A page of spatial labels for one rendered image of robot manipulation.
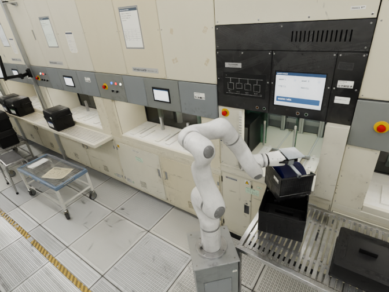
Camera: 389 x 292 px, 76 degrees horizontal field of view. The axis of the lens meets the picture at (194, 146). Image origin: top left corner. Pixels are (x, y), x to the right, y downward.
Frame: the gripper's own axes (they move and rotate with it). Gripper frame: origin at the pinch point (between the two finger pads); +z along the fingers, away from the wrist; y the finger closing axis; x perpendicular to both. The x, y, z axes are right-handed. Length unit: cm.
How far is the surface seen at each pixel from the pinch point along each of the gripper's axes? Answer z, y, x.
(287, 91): 6.8, -23.6, 32.0
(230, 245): -42, 15, -49
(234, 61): -19, -49, 49
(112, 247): -142, -70, -126
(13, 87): -329, -372, -17
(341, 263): 8, 47, -39
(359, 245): 24, 39, -38
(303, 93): 13.4, -17.0, 31.6
